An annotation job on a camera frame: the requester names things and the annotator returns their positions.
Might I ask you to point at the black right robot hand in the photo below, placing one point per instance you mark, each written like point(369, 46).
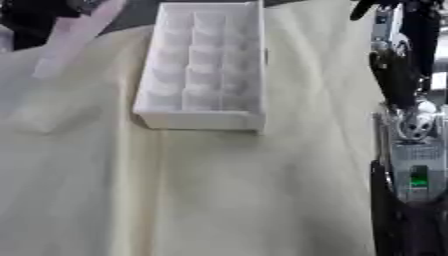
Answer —
point(398, 76)

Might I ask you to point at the white compartment tray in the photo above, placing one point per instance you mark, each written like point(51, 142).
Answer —
point(201, 121)

